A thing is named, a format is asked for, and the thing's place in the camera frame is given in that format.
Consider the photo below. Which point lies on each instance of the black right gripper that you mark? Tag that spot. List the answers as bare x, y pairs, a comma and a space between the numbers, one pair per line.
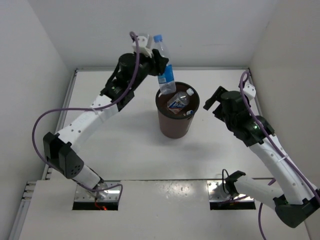
216, 97

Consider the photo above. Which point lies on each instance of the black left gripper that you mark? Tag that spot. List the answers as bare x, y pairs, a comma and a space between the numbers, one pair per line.
159, 62

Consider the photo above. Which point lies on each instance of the clear plastic bottle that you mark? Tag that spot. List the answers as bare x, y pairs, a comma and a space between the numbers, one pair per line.
189, 112

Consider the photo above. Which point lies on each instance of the orange label clear bottle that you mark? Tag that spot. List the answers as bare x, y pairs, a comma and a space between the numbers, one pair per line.
179, 101

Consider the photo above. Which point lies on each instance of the brown plastic waste bin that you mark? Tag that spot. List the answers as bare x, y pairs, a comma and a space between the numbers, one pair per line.
172, 125

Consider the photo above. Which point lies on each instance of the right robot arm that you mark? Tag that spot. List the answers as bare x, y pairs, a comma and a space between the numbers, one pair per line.
296, 197

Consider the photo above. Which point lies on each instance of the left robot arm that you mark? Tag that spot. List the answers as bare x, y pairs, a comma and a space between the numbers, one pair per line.
61, 148

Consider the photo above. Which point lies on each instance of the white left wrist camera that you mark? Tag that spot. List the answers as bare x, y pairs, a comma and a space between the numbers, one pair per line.
145, 42

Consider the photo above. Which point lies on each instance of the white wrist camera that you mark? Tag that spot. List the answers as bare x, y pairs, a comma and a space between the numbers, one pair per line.
247, 90
145, 42

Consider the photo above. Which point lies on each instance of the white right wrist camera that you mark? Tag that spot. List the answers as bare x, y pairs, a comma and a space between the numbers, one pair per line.
247, 90

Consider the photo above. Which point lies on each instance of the metal table edge rail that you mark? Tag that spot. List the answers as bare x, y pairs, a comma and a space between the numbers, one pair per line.
183, 68

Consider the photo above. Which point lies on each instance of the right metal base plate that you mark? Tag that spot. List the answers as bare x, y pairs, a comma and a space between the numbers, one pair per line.
217, 193

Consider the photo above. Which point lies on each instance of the metal base plate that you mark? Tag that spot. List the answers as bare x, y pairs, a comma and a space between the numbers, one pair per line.
112, 194
217, 193

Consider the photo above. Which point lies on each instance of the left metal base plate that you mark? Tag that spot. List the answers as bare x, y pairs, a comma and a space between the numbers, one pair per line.
112, 194

